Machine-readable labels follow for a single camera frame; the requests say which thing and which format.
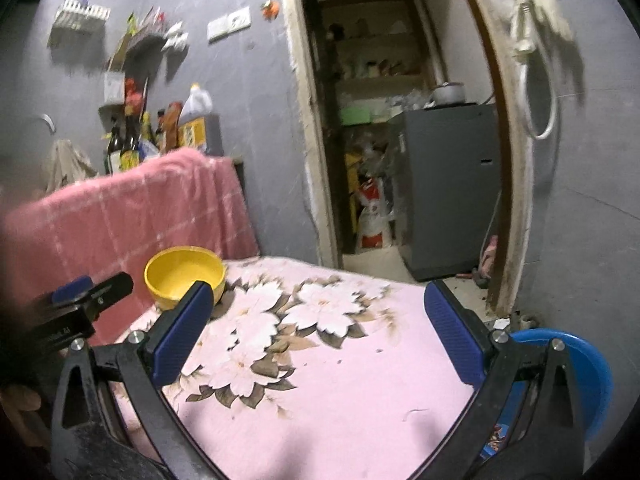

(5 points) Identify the person's hand at left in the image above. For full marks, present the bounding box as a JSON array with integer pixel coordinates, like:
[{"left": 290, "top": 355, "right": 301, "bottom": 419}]
[{"left": 1, "top": 386, "right": 51, "bottom": 450}]

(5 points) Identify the blue plastic basin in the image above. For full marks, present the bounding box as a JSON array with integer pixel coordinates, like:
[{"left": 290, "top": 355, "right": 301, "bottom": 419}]
[{"left": 480, "top": 328, "right": 613, "bottom": 460}]

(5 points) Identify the red plaid cloth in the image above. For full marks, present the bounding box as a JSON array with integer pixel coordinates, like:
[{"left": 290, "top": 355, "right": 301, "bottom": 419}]
[{"left": 1, "top": 148, "right": 258, "bottom": 342}]

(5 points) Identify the yellow plastic bowl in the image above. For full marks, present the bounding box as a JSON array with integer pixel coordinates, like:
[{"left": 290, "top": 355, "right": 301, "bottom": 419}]
[{"left": 143, "top": 246, "right": 227, "bottom": 311}]

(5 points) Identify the beige rag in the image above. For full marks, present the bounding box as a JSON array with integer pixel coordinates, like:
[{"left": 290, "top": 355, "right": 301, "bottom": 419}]
[{"left": 43, "top": 139, "right": 99, "bottom": 194}]

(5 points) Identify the dark sauce bottle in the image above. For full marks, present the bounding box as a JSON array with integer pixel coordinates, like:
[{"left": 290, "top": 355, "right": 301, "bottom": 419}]
[{"left": 120, "top": 105, "right": 140, "bottom": 171}]

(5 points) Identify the chrome faucet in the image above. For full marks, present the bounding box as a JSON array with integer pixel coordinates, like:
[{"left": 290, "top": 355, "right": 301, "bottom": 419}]
[{"left": 38, "top": 114, "right": 56, "bottom": 136}]

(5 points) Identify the pink floral table cloth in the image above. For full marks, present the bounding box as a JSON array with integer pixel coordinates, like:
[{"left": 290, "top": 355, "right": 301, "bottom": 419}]
[{"left": 112, "top": 254, "right": 476, "bottom": 480}]

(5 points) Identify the large oil jug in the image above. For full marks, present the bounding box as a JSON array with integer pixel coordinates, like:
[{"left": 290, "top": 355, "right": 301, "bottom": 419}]
[{"left": 178, "top": 84, "right": 224, "bottom": 156}]

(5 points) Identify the red white sack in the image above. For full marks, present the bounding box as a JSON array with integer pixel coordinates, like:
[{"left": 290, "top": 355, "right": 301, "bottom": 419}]
[{"left": 356, "top": 178, "right": 393, "bottom": 252}]

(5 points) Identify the grey metal cabinet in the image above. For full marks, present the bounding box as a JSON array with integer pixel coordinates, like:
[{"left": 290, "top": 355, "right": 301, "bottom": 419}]
[{"left": 387, "top": 104, "right": 501, "bottom": 282}]

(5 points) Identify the metal pot on cabinet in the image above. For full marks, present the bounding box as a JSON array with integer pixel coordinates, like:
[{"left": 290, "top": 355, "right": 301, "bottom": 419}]
[{"left": 430, "top": 81, "right": 466, "bottom": 106}]

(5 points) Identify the green box on shelf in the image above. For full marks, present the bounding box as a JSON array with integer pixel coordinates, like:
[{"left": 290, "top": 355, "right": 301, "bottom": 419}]
[{"left": 338, "top": 106, "right": 371, "bottom": 127}]

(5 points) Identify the white rubber glove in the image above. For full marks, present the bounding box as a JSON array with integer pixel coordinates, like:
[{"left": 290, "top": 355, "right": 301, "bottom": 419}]
[{"left": 510, "top": 0, "right": 574, "bottom": 56}]

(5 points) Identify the wall corner shelf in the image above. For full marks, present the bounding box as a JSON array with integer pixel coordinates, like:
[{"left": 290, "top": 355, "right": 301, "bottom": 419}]
[{"left": 122, "top": 29, "right": 165, "bottom": 62}]

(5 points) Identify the white wall basket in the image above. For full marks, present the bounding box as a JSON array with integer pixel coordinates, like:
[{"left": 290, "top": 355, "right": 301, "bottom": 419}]
[{"left": 52, "top": 0, "right": 111, "bottom": 32}]

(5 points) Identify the white wall switch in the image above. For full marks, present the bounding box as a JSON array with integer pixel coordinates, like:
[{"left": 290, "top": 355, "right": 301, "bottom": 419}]
[{"left": 206, "top": 6, "right": 252, "bottom": 42}]

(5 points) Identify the white hose loop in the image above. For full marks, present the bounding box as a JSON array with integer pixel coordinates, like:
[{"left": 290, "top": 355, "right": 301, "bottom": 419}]
[{"left": 516, "top": 8, "right": 559, "bottom": 141}]

